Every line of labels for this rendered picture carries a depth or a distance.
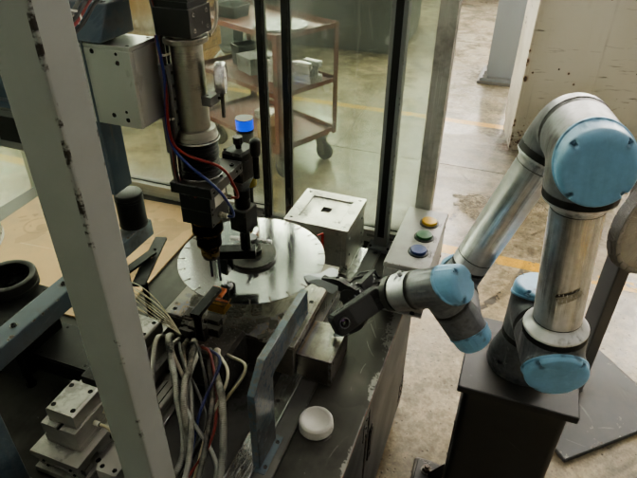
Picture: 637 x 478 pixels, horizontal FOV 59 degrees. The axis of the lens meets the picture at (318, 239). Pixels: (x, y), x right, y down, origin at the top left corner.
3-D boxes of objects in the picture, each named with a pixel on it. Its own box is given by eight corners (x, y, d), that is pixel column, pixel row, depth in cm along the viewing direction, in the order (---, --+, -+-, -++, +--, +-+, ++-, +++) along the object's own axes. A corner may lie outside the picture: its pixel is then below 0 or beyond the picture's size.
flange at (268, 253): (227, 272, 122) (226, 263, 121) (227, 244, 131) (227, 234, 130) (278, 269, 123) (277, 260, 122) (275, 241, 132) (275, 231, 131)
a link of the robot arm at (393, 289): (412, 317, 105) (395, 280, 104) (392, 320, 109) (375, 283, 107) (428, 296, 111) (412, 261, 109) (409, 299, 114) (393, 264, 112)
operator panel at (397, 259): (404, 249, 165) (409, 206, 157) (441, 258, 162) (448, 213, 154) (378, 308, 143) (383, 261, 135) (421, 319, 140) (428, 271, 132)
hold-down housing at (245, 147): (243, 219, 117) (235, 128, 106) (262, 226, 115) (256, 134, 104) (227, 231, 113) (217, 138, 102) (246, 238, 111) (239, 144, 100)
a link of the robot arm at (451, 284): (471, 316, 99) (448, 283, 96) (419, 321, 107) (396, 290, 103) (482, 284, 104) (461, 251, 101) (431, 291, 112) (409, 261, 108)
